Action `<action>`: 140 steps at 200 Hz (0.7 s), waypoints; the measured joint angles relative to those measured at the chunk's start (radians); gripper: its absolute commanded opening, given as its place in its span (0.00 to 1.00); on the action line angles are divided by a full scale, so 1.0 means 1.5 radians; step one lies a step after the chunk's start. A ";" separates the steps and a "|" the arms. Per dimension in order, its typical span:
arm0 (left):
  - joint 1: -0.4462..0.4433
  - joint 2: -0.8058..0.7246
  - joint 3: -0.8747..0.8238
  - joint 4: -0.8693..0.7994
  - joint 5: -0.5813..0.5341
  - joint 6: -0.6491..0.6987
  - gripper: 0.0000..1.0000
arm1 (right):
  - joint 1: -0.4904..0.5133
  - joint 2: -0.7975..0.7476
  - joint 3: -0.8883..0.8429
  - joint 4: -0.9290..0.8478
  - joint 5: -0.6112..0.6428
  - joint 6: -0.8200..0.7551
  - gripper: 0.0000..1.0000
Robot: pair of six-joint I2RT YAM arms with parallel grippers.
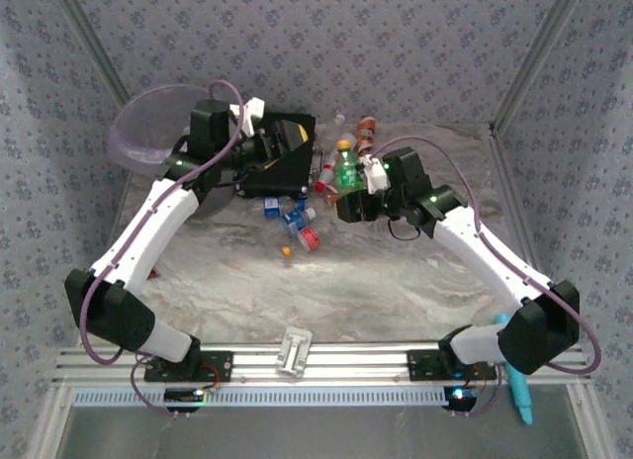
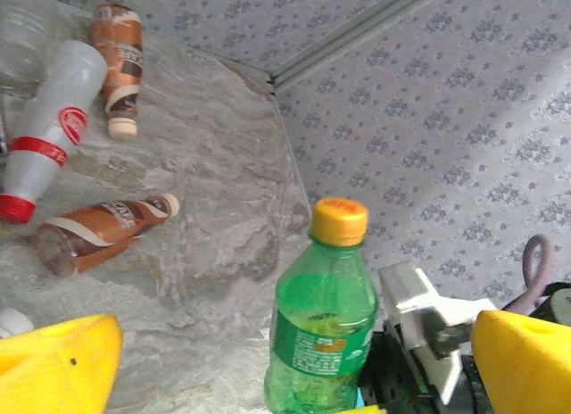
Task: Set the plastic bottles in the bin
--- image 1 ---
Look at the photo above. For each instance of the green plastic bottle yellow cap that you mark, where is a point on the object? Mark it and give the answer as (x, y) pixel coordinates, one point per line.
(348, 174)

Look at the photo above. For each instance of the white bottle red cap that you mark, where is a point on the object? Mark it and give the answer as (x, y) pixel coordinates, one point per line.
(326, 174)

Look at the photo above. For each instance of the small clear bottle white cap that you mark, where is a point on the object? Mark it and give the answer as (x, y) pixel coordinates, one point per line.
(339, 118)

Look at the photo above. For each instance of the clear bottle red label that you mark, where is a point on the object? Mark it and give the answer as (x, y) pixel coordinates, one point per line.
(308, 237)

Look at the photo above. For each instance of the small blue label bottle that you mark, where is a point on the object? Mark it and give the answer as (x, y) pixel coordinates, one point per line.
(271, 208)

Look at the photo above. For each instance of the blue label bottle white cap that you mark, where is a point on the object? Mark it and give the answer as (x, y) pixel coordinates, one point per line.
(294, 221)

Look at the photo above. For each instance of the brown white label bottle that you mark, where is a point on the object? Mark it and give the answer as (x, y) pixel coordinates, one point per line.
(366, 130)

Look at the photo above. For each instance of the orange bottle cap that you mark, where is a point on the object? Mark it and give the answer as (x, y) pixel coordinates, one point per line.
(287, 251)

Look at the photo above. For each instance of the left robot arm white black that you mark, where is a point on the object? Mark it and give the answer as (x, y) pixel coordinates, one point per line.
(148, 231)

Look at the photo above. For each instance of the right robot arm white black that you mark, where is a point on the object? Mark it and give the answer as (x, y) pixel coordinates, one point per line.
(494, 261)

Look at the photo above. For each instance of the translucent purple plastic bin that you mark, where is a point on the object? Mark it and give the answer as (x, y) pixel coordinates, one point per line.
(143, 132)

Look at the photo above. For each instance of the black hard case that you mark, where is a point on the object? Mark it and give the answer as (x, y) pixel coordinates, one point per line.
(292, 177)

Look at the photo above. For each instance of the red triangle sticker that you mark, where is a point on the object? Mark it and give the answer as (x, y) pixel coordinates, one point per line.
(153, 274)

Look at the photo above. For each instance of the right black controller board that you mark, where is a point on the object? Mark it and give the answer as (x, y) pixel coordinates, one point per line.
(460, 397)

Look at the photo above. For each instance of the black controller board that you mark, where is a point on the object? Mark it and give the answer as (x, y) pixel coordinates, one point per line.
(460, 397)
(183, 395)

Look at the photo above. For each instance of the left black controller board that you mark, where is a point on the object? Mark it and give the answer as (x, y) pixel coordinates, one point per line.
(183, 395)

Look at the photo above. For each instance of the cyan marker pen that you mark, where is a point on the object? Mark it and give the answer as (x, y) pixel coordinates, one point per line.
(521, 399)

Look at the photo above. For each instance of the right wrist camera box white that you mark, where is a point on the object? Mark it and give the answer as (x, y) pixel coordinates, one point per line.
(378, 177)

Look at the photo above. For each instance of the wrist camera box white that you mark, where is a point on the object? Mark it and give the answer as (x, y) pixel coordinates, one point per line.
(378, 177)
(252, 114)

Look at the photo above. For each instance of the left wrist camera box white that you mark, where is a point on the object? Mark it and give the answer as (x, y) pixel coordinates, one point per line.
(252, 114)

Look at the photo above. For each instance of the aluminium table edge rail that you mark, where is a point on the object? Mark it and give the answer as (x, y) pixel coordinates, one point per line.
(494, 138)

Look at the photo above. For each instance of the aluminium mounting rail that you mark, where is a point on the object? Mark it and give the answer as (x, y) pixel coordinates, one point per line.
(346, 360)

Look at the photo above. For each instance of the white plastic bracket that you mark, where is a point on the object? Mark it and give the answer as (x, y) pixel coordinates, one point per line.
(295, 351)

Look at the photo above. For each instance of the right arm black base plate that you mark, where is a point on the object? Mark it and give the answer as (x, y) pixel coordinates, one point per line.
(420, 365)

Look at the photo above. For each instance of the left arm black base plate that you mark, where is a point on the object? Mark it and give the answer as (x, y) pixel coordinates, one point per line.
(220, 365)

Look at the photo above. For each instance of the aluminium frame post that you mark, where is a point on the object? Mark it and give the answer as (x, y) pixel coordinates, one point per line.
(551, 33)

